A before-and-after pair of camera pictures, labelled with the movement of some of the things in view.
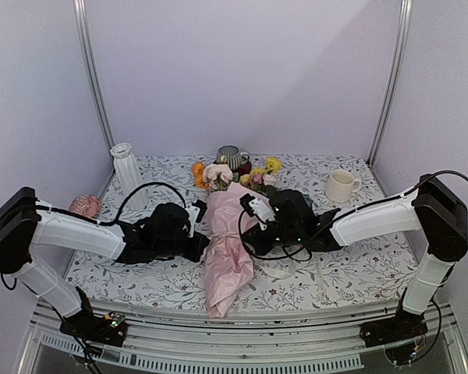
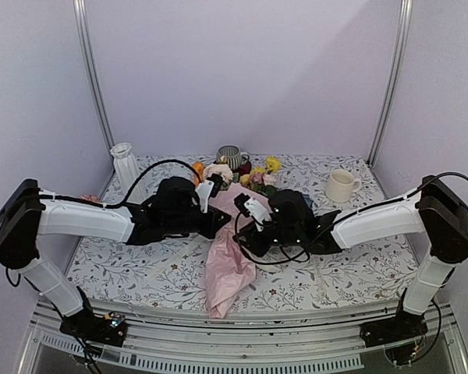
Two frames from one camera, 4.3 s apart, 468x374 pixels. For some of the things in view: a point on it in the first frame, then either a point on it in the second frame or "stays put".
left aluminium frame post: (80, 11) stays put
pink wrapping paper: (227, 268) stays put
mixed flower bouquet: (218, 176) stays put
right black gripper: (256, 241) stays put
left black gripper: (201, 241) -> (214, 224)
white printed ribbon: (320, 269) -> (194, 245)
